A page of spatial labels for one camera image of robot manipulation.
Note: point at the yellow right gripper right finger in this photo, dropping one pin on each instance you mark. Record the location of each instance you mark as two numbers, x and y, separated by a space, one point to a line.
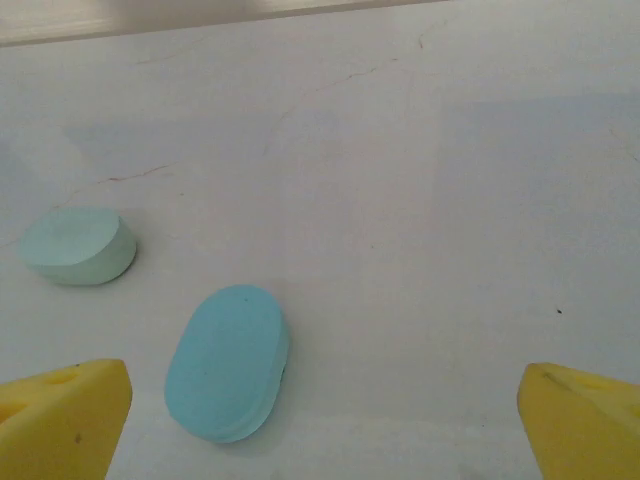
585 430

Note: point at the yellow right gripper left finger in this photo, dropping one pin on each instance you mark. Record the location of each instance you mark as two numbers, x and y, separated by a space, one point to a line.
60 425

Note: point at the blue earbud charging case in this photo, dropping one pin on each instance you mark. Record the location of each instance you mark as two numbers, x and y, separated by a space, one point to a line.
225 365

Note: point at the mint green earbud charging case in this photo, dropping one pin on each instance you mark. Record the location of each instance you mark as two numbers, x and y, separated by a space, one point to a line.
75 245

